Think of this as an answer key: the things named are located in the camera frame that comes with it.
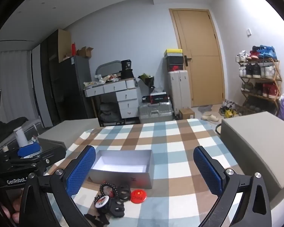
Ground desk clutter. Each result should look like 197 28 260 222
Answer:
83 73 122 87

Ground white desk with drawers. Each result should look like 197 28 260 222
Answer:
84 78 142 126

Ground silver cardboard box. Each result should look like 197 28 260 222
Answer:
88 149 155 189

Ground dark wardrobe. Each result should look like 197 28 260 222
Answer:
40 29 72 128

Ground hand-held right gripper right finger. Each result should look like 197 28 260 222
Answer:
193 146 272 227

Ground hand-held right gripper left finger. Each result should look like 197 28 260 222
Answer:
19 145 97 227

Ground open cardboard boxes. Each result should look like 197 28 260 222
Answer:
76 47 94 58

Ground pile of grey clothes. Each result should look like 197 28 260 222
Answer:
100 103 122 124

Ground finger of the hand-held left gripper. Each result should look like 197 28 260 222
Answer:
3 142 67 169
35 157 53 178

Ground white cylinder bottle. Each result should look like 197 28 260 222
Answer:
13 127 28 147

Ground green wrapped bouquet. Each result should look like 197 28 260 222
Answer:
138 73 155 88

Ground black bag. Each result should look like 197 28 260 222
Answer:
121 69 135 80

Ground white suitcase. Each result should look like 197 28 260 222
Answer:
168 70 192 117

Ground person's left hand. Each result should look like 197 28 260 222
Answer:
1 191 23 225

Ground red round badge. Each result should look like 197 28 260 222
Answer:
130 189 147 204

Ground shoes on floor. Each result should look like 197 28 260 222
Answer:
218 100 240 119

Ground dark clothing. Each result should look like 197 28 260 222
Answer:
0 118 42 147

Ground small cardboard box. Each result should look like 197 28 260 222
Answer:
179 109 195 120

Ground checked tablecloth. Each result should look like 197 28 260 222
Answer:
46 118 251 227

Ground wooden shoe rack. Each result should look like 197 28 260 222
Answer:
238 59 282 117

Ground yellow shoe box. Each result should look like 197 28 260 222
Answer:
164 49 183 58

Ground silver suitcase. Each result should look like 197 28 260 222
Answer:
138 100 174 124

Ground rows of shoes on rack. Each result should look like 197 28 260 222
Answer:
235 45 281 100

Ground black box with red stripe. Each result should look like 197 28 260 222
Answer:
142 92 168 105

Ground grey curtain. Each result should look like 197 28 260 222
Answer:
0 50 43 128

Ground beige slippers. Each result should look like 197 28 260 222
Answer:
201 113 219 123

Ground wooden door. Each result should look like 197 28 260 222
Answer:
169 8 225 108

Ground round picture badge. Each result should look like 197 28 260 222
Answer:
96 196 110 208

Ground grey arched chair back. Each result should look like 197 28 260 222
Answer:
96 61 122 76

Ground black and red shoe boxes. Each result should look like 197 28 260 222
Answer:
166 57 184 72

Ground dark refrigerator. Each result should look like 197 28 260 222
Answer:
50 55 95 126

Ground grey upholstered bench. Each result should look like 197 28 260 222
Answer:
37 118 100 156
221 111 284 208

